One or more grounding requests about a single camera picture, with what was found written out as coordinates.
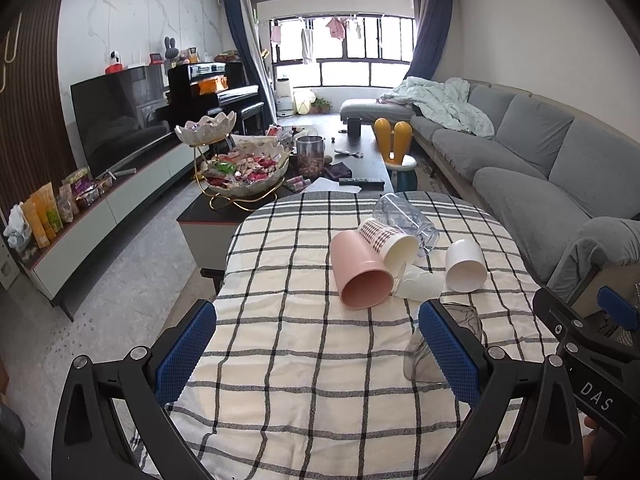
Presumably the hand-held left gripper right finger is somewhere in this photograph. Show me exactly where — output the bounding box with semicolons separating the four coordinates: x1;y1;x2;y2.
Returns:
417;300;584;480

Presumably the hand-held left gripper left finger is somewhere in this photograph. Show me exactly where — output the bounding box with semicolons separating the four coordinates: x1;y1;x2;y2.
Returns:
51;299;218;480

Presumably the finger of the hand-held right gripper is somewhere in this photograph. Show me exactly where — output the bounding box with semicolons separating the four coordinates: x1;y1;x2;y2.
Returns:
597;285;640;348
531;287;608;361

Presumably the clear grey cup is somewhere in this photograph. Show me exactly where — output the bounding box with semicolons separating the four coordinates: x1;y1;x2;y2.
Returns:
402;302;484;386

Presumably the small white paper cup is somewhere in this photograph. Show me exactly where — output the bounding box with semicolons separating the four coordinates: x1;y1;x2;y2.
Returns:
392;265;445;303

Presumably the pink cup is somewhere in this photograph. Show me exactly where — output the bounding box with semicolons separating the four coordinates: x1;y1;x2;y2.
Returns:
329;230;399;307

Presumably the red checked cup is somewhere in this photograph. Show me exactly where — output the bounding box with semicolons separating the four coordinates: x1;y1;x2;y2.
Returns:
357;217;420;267

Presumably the clear plastic measuring cup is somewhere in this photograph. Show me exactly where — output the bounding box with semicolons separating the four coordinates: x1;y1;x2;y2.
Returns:
372;192;441;259

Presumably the person's right hand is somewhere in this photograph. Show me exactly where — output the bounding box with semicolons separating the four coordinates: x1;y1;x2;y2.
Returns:
582;412;602;480

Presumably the black checked white tablecloth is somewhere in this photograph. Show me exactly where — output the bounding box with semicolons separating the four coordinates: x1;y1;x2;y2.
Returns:
130;191;587;480

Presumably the white television cabinet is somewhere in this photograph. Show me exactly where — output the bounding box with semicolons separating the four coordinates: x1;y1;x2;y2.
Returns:
20;145;202;322

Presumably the grey sofa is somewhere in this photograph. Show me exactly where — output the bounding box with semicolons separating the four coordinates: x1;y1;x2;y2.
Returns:
340;78;640;291

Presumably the two-tier white snack bowl stand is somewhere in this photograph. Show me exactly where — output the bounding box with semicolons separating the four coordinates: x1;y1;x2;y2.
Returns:
173;112;294;213

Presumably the purple snack packet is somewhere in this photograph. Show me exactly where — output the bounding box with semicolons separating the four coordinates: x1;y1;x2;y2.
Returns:
62;167;112;211

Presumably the orange snack packet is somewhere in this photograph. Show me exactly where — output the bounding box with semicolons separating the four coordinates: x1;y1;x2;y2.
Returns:
22;182;59;249

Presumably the white paper sheet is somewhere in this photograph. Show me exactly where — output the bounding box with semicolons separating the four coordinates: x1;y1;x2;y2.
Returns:
302;177;362;196

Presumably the dark coffee table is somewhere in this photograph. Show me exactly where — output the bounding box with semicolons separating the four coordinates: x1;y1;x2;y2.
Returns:
177;124;397;297

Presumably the white plastic bag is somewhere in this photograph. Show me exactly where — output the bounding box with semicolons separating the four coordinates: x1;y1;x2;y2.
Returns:
3;202;34;252

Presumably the yellow rabbit-ear stool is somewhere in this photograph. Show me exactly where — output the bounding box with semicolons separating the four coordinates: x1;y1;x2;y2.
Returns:
374;117;417;192

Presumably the dark cloth pouch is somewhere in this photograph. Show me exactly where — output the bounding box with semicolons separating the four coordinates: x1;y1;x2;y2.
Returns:
322;160;354;180

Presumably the clear jar of nuts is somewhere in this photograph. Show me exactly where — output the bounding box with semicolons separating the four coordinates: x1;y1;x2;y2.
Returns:
296;135;326;179

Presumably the black piano bench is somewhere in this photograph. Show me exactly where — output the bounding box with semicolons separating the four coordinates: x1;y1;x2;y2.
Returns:
235;101;266;136

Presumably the pale green blanket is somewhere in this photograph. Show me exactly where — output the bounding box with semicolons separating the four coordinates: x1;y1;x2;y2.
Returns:
379;76;497;140

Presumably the black television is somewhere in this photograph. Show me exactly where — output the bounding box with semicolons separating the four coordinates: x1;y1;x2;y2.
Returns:
70;65;174;177

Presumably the black upright piano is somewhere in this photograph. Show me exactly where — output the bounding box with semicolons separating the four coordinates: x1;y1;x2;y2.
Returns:
150;61;267;136

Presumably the white air purifier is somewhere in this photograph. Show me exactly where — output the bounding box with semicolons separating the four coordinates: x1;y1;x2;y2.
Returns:
274;77;295;117

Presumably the blue curtain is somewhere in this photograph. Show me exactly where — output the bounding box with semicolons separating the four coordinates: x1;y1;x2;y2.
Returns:
407;0;454;82
220;0;279;130

